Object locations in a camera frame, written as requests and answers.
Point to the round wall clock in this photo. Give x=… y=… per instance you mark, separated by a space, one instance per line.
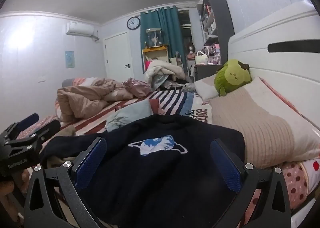
x=133 y=23

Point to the green plush toy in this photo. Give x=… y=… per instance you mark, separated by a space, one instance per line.
x=231 y=76

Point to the dark navy knit sweater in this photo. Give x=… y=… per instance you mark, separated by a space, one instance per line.
x=158 y=172

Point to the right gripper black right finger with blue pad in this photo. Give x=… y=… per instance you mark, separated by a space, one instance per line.
x=273 y=205

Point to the white handbag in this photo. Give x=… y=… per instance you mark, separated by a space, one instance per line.
x=201 y=58

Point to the blue wall poster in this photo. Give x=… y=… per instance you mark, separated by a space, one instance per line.
x=69 y=59

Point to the glass display case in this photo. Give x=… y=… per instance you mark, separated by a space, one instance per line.
x=155 y=37

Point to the white bed headboard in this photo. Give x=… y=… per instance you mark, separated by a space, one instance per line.
x=283 y=49

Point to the person's left hand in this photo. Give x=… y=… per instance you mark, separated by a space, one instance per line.
x=8 y=187

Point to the light blue folded garment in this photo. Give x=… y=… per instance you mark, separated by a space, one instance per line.
x=128 y=114

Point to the red garment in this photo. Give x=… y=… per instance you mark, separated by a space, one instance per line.
x=154 y=104

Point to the small white pillow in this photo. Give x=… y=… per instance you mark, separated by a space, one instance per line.
x=205 y=88

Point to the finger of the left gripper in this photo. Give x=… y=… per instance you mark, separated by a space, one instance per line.
x=29 y=121
x=43 y=134

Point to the white air conditioner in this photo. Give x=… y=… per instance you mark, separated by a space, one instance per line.
x=77 y=28

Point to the dark tall bookshelf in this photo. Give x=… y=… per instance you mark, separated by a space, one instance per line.
x=216 y=28

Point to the pink polka dot blanket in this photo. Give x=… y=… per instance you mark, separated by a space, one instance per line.
x=301 y=179

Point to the pile of clothes on chair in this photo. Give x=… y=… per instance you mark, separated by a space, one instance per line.
x=158 y=72

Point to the striped bed sheet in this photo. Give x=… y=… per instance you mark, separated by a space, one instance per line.
x=170 y=102

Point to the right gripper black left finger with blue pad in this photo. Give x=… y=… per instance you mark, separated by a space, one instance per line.
x=42 y=209

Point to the white door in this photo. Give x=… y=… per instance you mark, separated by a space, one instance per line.
x=117 y=57

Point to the beige striped pillow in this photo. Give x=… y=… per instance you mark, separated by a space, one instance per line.
x=273 y=131

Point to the yellow white cabinet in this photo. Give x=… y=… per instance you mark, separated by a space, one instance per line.
x=154 y=53

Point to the olive fuzzy garment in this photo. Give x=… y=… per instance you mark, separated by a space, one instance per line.
x=54 y=161

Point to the beige pink duvet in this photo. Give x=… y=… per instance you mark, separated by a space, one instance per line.
x=83 y=98

